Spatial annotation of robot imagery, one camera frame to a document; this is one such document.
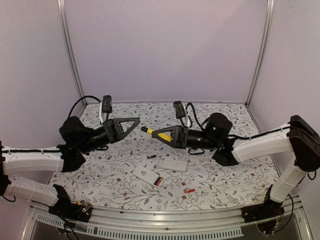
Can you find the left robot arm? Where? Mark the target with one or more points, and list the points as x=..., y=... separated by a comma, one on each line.
x=79, y=141

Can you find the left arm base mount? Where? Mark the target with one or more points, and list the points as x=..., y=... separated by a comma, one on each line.
x=71, y=211

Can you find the right aluminium frame post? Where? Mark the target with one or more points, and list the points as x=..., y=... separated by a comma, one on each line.
x=270, y=4

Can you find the white remote with screen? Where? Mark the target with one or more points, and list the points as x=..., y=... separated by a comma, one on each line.
x=149, y=177

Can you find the plain white remote control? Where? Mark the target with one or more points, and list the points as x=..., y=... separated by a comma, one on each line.
x=171, y=164

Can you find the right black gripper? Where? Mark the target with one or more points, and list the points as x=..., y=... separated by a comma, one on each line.
x=179, y=134

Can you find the floral patterned table mat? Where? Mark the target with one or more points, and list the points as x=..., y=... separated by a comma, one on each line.
x=106, y=179

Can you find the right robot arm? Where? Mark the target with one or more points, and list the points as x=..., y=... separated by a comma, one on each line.
x=295, y=137

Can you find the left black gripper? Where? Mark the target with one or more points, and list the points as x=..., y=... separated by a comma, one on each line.
x=110, y=127

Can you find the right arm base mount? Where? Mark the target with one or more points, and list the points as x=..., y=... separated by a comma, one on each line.
x=267, y=217

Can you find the front aluminium rail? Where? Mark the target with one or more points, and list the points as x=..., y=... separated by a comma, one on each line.
x=124, y=224

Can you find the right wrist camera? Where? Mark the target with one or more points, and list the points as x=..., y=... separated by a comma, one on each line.
x=181, y=114

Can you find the purple black AA battery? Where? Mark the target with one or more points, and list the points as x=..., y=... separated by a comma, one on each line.
x=151, y=156

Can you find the red AA battery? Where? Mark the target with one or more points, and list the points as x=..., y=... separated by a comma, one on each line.
x=189, y=191

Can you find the aluminium frame post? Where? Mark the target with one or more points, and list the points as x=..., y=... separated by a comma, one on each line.
x=61, y=7
x=270, y=4

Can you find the left aluminium frame post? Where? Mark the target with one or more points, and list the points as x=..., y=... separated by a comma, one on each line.
x=61, y=7

